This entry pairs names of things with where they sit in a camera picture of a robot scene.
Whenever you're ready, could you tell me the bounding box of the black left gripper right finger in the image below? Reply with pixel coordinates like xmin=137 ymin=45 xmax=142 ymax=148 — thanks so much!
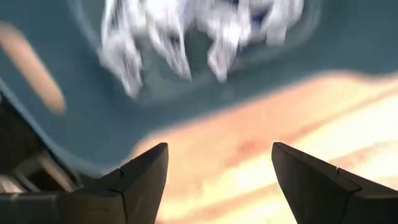
xmin=271 ymin=141 xmax=398 ymax=224

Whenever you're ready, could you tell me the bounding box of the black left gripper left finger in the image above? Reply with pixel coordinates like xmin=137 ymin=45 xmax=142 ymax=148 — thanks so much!
xmin=0 ymin=142 xmax=169 ymax=224

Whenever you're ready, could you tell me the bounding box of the teal plastic bin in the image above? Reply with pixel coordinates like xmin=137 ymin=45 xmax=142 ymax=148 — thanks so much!
xmin=0 ymin=0 xmax=398 ymax=180

